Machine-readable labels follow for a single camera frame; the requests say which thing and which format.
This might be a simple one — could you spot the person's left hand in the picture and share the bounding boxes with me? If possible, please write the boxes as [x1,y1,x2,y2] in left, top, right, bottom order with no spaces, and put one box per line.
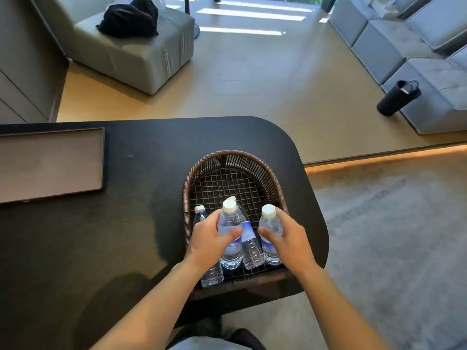
[185,209,244,275]

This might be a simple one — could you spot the person's right hand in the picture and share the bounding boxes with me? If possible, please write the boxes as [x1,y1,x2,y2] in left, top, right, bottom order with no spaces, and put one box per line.
[257,209,318,277]

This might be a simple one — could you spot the clear plastic water bottle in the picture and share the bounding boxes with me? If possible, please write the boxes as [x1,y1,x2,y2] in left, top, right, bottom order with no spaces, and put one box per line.
[229,196,265,270]
[258,204,285,267]
[217,198,244,270]
[192,205,225,288]

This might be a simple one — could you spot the person's left forearm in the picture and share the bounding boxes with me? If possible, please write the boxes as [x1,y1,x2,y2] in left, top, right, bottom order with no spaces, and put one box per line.
[90,258,220,350]

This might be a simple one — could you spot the person's right forearm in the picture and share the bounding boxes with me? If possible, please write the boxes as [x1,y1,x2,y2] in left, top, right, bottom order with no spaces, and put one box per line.
[291,263,390,350]

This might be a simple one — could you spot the brown woven wicker basket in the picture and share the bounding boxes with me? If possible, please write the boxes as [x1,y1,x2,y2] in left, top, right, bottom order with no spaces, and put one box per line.
[182,149,293,300]

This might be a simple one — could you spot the person's grey shorts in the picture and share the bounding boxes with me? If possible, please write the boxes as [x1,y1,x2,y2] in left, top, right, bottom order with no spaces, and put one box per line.
[167,326,269,350]

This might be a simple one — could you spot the grey carpet rug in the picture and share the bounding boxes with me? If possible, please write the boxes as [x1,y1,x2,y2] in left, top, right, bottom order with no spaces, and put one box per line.
[217,149,467,350]

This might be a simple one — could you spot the black insulated flask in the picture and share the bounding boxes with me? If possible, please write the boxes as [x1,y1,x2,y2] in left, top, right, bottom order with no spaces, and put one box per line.
[376,79,422,117]

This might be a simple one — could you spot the brown rectangular tray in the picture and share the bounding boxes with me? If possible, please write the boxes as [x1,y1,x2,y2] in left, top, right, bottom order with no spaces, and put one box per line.
[0,127,107,205]

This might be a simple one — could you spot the grey upholstered armchair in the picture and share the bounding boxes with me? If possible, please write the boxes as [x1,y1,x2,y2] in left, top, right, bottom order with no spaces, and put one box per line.
[28,0,196,96]

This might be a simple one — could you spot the black floor lamp stand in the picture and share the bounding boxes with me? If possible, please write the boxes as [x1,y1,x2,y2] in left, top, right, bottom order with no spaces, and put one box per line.
[183,0,201,40]

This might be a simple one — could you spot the grey sectional sofa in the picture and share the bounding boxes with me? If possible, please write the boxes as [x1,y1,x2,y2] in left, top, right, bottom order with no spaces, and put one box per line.
[328,0,467,135]

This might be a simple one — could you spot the black bag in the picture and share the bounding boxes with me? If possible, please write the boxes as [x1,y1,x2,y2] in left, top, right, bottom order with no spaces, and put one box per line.
[96,0,160,38]

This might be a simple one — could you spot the grey wall cabinet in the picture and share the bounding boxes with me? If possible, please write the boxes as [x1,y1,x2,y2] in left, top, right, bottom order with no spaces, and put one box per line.
[0,0,70,124]

